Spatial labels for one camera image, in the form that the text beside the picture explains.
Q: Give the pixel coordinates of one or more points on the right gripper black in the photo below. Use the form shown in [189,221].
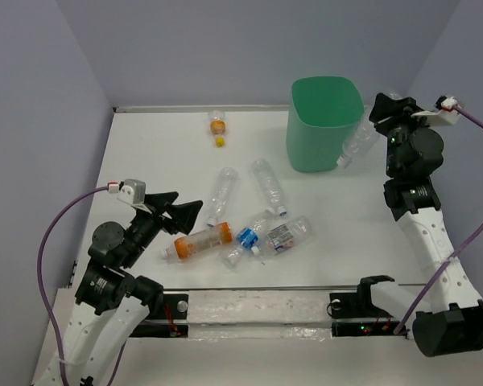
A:
[402,110]

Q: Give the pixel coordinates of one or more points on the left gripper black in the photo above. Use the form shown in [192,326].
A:
[184,215]

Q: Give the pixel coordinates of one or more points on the clear bottle blue cap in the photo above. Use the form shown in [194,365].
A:
[360,141]

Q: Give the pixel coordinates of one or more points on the clear bottle white cap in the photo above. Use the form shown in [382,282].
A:
[223,188]

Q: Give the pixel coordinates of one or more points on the small bottle orange label yellow cap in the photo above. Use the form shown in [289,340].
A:
[217,127]

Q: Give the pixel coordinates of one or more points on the clear bottle blue-ringed cap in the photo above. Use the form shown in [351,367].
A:
[269,185]

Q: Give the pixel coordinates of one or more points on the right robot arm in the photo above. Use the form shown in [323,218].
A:
[446,317]

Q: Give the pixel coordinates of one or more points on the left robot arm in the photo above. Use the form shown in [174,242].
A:
[109,302]

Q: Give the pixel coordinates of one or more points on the green plastic bin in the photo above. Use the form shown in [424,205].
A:
[323,112]

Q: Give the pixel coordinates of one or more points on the large orange label bottle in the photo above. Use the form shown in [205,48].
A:
[186,247]

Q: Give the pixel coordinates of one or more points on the crushed bottle blue label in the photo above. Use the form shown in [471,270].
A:
[249,240]

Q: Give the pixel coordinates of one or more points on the white foam strip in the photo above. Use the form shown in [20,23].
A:
[258,306]

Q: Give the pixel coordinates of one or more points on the clear bottle white printed label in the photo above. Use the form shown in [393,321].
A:
[283,237]

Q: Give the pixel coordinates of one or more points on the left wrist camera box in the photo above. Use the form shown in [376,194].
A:
[132,192]

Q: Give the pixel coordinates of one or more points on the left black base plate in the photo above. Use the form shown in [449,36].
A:
[167,322]

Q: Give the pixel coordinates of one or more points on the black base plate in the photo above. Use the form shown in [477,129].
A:
[167,322]
[352,318]

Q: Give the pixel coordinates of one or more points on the aluminium back rail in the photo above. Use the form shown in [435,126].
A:
[198,108]

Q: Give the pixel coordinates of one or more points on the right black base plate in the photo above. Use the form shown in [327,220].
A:
[352,318]

